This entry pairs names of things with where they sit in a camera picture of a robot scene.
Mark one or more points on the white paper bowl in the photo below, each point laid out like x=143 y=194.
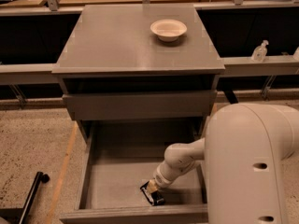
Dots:
x=168 y=30

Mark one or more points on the long grey shelf rail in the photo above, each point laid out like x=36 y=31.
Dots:
x=16 y=74

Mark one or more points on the clear sanitizer pump bottle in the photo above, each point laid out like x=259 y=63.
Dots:
x=259 y=53

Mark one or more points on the blue rxbar blueberry wrapper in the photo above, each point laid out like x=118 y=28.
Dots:
x=155 y=198

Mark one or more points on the grey drawer cabinet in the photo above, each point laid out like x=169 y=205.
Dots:
x=113 y=50

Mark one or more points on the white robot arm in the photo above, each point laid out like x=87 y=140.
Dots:
x=242 y=149

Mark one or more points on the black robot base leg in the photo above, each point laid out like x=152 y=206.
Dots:
x=20 y=215

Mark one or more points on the open grey middle drawer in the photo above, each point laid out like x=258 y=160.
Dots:
x=121 y=157

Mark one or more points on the grey top drawer front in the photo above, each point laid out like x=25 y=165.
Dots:
x=135 y=105

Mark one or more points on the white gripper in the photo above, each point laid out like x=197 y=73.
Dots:
x=160 y=180

